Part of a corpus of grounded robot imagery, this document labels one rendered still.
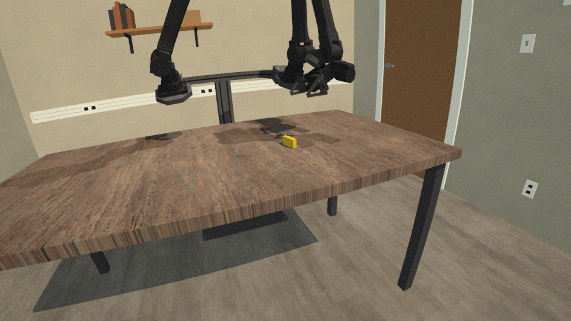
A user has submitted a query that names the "yellow block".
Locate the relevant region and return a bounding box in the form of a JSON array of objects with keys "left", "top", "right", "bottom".
[{"left": 282, "top": 135, "right": 296, "bottom": 148}]

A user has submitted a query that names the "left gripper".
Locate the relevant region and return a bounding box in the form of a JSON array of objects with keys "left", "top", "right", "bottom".
[{"left": 290, "top": 73, "right": 332, "bottom": 98}]

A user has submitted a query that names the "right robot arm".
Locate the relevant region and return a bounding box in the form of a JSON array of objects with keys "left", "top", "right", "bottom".
[{"left": 150, "top": 0, "right": 190, "bottom": 98}]

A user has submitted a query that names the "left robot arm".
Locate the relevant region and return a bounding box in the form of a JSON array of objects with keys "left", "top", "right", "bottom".
[{"left": 278, "top": 0, "right": 355, "bottom": 84}]

